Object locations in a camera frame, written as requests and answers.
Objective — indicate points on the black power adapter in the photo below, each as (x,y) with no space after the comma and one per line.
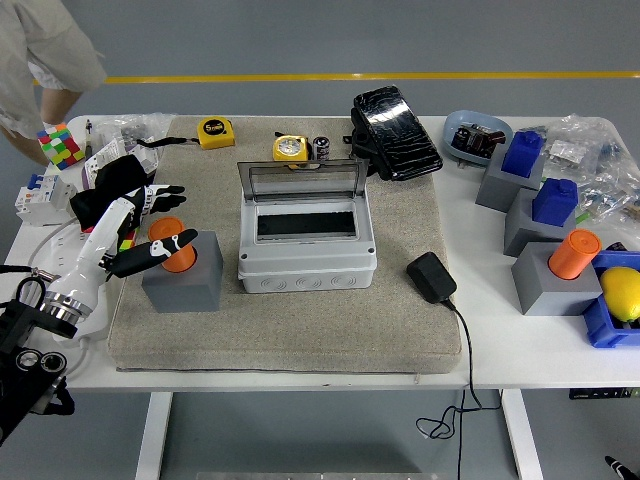
(431,277)

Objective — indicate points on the small black capacitor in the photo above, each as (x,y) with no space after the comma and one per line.
(322,148)

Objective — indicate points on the colourful puzzle cube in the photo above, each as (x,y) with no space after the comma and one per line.
(127,245)
(60,147)

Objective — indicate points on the smoky transparent box lid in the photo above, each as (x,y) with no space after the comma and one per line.
(300,180)

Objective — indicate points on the grey-brown mat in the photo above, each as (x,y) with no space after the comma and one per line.
(300,330)

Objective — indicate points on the thin pen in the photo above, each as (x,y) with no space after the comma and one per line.
(88,132)

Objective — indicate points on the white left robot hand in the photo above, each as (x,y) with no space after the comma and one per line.
(95,240)

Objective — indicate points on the small green piece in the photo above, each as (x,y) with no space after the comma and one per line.
(581,216)

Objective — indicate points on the blue battery block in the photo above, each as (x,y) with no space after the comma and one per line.
(554,200)
(522,152)

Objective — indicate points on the clear bag of white parts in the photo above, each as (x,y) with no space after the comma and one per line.
(565,150)

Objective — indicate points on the white power strip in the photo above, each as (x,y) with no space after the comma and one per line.
(62,255)

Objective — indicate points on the small black item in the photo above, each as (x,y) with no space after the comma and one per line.
(617,247)

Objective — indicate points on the grey electrical enclosure box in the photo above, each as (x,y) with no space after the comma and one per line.
(305,260)

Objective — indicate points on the grey block with round hole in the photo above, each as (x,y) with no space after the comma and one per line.
(185,295)

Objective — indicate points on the white table leg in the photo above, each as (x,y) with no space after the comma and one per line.
(152,435)
(522,435)

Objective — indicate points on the blue plastic bin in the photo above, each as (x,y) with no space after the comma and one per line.
(600,330)

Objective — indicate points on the orange cylinder battery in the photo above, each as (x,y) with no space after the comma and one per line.
(162,227)
(575,252)

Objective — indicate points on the white circuit breaker blue lever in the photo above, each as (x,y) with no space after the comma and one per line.
(42,200)

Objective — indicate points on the person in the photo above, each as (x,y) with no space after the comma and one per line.
(50,40)

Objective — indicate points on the black foot pedal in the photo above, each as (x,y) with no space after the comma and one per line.
(395,130)

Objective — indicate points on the light blue bowl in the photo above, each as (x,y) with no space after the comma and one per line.
(460,120)

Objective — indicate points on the clear bag of small parts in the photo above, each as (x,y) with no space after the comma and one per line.
(607,175)

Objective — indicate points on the black table control panel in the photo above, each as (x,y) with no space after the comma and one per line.
(600,394)

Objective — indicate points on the grey holder block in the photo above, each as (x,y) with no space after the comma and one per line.
(550,300)
(520,235)
(492,190)

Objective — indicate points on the yellow lemon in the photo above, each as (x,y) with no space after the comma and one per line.
(620,292)

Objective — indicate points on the dark electronic parts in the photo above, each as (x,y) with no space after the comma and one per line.
(475,140)

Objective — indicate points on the white rail module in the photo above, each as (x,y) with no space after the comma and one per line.
(147,160)

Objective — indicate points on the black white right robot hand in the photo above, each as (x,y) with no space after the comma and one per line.
(615,467)

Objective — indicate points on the yellow tape measure round face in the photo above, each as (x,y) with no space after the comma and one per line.
(289,148)

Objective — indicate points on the person's left forearm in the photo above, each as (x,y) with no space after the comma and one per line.
(56,105)

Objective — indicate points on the black cloth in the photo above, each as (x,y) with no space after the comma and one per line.
(115,175)

